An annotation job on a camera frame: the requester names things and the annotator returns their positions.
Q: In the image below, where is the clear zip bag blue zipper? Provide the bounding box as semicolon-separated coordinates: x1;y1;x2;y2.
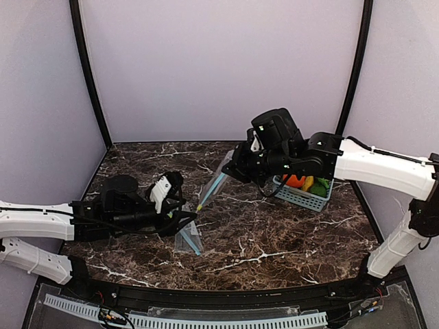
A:
196;149;234;212

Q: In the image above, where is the orange toy fruit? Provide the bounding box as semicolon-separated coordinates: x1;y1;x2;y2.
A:
285;175;306;188

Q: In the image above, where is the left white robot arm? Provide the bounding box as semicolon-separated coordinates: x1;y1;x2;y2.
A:
1;171;197;286

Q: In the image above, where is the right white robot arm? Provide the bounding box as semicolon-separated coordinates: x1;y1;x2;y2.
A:
222;108;438;280

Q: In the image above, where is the yellow toy banana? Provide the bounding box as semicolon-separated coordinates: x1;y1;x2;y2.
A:
301;176;314;192

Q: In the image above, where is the light blue perforated basket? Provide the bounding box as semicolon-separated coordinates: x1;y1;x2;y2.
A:
272;175;334;212

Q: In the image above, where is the green toy vegetable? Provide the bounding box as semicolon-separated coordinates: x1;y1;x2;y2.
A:
309;178;333;198

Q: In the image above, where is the white slotted cable duct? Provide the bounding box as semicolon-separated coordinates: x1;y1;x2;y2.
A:
43;294;328;328

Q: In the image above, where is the right black frame post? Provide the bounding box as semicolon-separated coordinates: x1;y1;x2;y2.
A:
335;0;374;135

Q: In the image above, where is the black frame post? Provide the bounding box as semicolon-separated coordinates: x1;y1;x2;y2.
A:
69;0;112;149
335;0;374;135

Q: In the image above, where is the black front rail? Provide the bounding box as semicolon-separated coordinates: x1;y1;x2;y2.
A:
72;279;366;310

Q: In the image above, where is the left black frame post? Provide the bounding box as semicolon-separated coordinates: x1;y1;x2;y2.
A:
69;0;112;149

